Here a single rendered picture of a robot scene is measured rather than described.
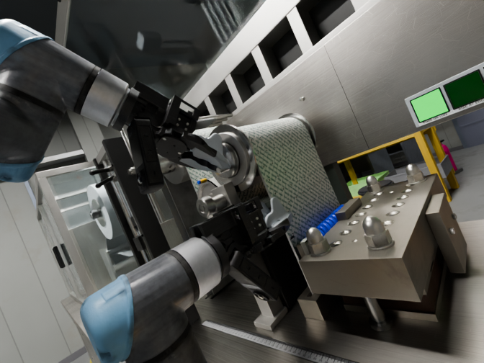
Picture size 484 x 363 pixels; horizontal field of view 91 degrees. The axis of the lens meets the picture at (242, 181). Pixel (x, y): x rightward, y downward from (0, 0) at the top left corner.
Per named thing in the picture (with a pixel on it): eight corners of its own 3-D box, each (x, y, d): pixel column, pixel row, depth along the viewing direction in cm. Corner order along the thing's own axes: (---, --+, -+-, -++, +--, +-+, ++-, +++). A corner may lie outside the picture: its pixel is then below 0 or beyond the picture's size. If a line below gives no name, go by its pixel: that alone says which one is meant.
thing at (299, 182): (294, 255, 47) (257, 169, 47) (341, 211, 63) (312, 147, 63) (297, 255, 47) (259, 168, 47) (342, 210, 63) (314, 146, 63)
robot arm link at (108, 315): (100, 366, 27) (70, 297, 27) (181, 304, 34) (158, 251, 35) (117, 392, 21) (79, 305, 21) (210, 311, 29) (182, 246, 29)
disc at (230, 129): (222, 199, 56) (197, 141, 56) (223, 198, 57) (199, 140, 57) (266, 182, 45) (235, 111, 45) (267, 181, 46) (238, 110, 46)
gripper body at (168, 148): (204, 111, 43) (139, 70, 37) (194, 150, 40) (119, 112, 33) (185, 130, 49) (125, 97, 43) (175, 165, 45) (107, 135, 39)
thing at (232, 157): (213, 137, 49) (238, 155, 46) (220, 135, 50) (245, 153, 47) (207, 166, 53) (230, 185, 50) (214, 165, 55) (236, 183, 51)
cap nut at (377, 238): (364, 251, 35) (351, 223, 35) (372, 240, 37) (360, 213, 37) (391, 250, 32) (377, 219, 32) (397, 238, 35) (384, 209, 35)
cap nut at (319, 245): (307, 257, 41) (296, 233, 41) (316, 247, 43) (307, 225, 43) (325, 256, 38) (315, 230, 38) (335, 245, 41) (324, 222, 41)
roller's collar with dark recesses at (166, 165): (150, 180, 68) (142, 159, 68) (169, 174, 72) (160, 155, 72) (159, 173, 63) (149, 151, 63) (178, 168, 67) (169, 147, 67)
